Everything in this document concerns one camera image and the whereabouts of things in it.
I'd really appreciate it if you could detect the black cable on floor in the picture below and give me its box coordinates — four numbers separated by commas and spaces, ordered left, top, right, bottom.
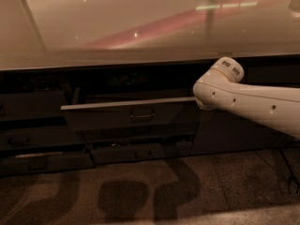
277, 141, 300, 195

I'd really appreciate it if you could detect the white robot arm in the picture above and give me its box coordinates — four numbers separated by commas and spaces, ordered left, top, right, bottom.
193, 57, 300, 139

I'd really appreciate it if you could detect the dark cabinet door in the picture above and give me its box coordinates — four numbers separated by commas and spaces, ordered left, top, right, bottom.
190, 57, 300, 156

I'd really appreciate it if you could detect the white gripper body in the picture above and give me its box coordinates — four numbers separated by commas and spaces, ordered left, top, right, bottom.
195, 98, 216, 111

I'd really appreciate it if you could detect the dark drawer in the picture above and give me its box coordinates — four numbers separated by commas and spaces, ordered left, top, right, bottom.
0, 151, 94, 176
82, 122, 199, 143
90, 141, 192, 165
0, 91, 68, 121
0, 126, 84, 151
61, 88, 200, 131

